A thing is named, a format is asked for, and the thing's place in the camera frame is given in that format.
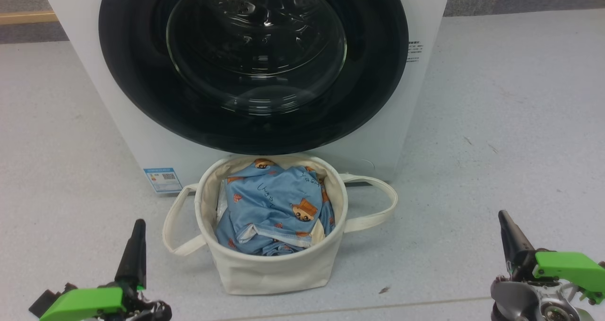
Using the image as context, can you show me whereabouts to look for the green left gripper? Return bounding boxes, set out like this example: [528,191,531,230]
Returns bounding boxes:
[39,219,147,321]

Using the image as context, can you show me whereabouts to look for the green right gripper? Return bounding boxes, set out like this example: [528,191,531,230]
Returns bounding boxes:
[498,210,605,305]

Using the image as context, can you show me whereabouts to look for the blue bear print garment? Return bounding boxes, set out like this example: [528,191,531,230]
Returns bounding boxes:
[215,159,335,256]

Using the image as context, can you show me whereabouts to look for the black round glass washer door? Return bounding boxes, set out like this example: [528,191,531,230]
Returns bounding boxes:
[98,0,409,155]

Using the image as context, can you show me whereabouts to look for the white front-load washing machine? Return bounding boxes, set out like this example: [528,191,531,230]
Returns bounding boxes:
[38,0,453,195]

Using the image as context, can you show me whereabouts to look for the blue energy label sticker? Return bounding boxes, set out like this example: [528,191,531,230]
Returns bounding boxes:
[144,168,183,194]

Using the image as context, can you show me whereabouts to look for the white cushion basket filler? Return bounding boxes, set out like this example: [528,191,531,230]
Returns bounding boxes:
[216,179,232,225]

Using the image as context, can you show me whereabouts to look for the cream canvas laundry basket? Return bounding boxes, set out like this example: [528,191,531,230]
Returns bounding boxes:
[162,155,398,295]

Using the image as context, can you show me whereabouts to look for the round drain filter cover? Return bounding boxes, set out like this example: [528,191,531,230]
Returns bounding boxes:
[351,158,377,176]

